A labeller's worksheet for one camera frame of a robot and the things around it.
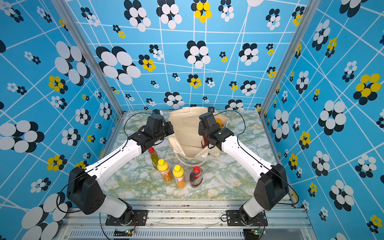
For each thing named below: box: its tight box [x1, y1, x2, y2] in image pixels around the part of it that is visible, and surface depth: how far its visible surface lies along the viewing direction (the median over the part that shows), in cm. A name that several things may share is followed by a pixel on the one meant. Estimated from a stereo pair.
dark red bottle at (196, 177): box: [189, 166, 203, 188], surface depth 75 cm
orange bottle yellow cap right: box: [172, 164, 186, 189], surface depth 70 cm
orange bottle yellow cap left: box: [157, 159, 173, 184], surface depth 72 cm
